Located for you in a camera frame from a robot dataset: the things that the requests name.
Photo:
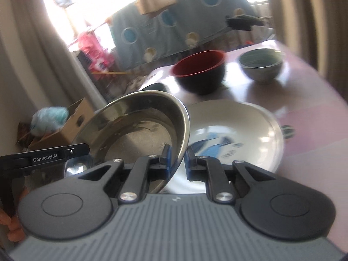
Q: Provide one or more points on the white fish print plate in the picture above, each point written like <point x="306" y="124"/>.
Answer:
<point x="229" y="130"/>

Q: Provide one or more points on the brown cardboard box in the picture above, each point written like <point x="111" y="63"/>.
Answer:
<point x="79" y="115"/>

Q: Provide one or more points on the grey green ceramic bowl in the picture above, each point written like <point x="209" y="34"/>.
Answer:
<point x="261" y="65"/>

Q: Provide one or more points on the person's hand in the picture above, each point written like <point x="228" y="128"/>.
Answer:
<point x="15" y="231"/>

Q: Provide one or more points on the beige curtain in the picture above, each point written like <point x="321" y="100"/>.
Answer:
<point x="41" y="62"/>

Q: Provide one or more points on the pink hanging clothes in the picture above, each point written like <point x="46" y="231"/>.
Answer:
<point x="100" y="59"/>

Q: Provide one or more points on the dark green ceramic bowl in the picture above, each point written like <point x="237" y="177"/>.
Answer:
<point x="156" y="87"/>

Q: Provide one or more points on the black bicycle seat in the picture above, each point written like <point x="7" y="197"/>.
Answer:
<point x="243" y="22"/>

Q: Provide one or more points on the blue circle pattern blanket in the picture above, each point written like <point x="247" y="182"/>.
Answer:
<point x="184" y="25"/>

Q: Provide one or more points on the teal plastic bag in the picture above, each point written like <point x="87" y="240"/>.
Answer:
<point x="48" y="120"/>

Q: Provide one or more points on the stainless steel bowl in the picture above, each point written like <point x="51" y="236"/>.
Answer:
<point x="138" y="124"/>

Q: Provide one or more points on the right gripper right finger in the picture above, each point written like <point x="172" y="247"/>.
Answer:
<point x="224" y="183"/>

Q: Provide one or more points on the red and black bowl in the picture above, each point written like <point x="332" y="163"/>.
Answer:
<point x="201" y="73"/>

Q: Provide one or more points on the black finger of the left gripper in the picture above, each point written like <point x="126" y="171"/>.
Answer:
<point x="22" y="164"/>

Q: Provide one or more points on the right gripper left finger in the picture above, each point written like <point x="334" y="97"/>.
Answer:
<point x="129" y="182"/>

